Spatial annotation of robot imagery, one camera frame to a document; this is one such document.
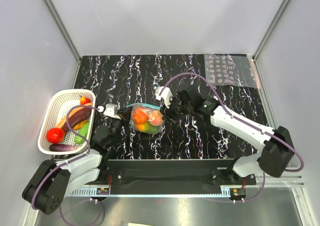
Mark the peach toy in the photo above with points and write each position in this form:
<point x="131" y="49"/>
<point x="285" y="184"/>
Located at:
<point x="155" y="118"/>

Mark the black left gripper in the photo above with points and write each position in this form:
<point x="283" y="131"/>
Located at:
<point x="125" y="114"/>

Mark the purple eggplant toy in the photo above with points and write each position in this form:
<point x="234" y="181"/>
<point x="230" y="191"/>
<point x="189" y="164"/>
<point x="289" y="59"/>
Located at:
<point x="62" y="147"/>

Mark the green orange mango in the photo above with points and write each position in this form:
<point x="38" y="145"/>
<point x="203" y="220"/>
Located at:
<point x="147" y="128"/>

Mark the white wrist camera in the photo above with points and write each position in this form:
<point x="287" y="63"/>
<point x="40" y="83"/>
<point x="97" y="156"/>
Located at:
<point x="164" y="95"/>
<point x="111" y="110"/>

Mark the yellow orange fruit toy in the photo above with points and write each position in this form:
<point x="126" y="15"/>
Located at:
<point x="79" y="125"/>

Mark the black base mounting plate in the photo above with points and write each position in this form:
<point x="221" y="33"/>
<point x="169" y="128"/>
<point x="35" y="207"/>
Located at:
<point x="191" y="177"/>

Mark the white plastic basket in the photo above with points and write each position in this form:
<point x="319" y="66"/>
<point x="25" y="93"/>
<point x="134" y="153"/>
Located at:
<point x="59" y="105"/>

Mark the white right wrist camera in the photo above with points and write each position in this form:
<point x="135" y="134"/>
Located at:
<point x="164" y="95"/>

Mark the left connector board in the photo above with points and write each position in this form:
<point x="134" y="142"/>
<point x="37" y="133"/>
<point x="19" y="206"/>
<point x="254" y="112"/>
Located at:
<point x="103" y="190"/>

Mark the red pepper toy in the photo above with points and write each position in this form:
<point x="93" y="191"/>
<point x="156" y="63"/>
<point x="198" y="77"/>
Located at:
<point x="84" y="100"/>

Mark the right connector board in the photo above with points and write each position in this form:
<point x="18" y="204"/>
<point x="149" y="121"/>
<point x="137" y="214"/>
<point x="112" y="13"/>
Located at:
<point x="238" y="193"/>

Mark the red tomato toy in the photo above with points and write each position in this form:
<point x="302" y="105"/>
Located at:
<point x="55" y="135"/>

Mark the clear zip bag blue zipper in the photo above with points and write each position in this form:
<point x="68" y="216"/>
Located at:
<point x="148" y="107"/>

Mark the clear bags pink dots stack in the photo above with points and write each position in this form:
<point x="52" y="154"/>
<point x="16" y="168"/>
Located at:
<point x="231" y="69"/>

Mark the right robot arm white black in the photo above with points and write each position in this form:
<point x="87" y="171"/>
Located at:
<point x="272" y="156"/>

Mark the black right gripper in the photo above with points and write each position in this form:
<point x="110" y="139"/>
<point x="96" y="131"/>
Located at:
<point x="168" y="113"/>

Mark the orange pumpkin toy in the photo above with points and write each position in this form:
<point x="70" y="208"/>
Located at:
<point x="140" y="116"/>

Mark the green vegetable toy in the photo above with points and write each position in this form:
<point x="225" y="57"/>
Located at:
<point x="82" y="133"/>

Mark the connector board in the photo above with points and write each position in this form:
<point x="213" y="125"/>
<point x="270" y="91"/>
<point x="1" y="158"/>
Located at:
<point x="238" y="193"/>
<point x="103" y="190"/>

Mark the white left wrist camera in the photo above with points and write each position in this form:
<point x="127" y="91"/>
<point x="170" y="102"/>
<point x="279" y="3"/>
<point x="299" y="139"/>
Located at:
<point x="111" y="110"/>

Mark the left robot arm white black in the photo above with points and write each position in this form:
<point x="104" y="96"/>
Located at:
<point x="54" y="180"/>

